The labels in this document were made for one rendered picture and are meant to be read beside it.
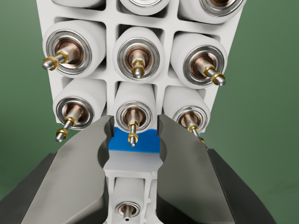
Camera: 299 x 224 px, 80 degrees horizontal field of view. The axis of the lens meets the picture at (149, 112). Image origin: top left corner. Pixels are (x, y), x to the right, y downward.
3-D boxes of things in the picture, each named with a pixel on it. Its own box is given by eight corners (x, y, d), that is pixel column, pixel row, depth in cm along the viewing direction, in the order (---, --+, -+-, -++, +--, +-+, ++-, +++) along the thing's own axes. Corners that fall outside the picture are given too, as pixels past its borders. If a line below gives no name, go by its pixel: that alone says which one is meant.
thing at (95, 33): (88, 63, 50) (63, 87, 34) (66, 28, 45) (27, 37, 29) (119, 49, 48) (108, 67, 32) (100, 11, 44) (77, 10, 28)
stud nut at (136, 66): (146, 74, 26) (146, 77, 25) (135, 78, 26) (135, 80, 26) (141, 62, 25) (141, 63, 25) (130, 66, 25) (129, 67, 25)
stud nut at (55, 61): (50, 70, 25) (48, 72, 25) (42, 59, 25) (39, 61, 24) (62, 65, 25) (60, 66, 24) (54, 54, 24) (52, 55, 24)
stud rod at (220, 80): (201, 68, 32) (217, 82, 25) (206, 64, 31) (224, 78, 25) (204, 72, 32) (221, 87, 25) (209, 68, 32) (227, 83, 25)
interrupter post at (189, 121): (182, 124, 39) (185, 133, 36) (184, 114, 38) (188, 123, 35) (192, 125, 39) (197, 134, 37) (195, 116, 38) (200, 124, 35)
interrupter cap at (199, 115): (168, 133, 40) (168, 134, 40) (175, 102, 37) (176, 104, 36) (200, 136, 41) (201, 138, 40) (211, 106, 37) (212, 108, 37)
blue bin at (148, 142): (109, 129, 69) (103, 150, 58) (109, 103, 63) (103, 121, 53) (186, 134, 71) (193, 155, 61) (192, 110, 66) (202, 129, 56)
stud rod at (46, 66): (66, 58, 30) (44, 71, 23) (62, 53, 29) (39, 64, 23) (71, 56, 30) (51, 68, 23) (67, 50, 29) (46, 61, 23)
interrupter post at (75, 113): (81, 118, 37) (76, 127, 35) (69, 115, 37) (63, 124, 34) (82, 108, 36) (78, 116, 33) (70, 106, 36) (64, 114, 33)
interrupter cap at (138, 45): (167, 66, 33) (167, 67, 32) (132, 86, 35) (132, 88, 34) (145, 27, 30) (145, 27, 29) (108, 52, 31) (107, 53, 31)
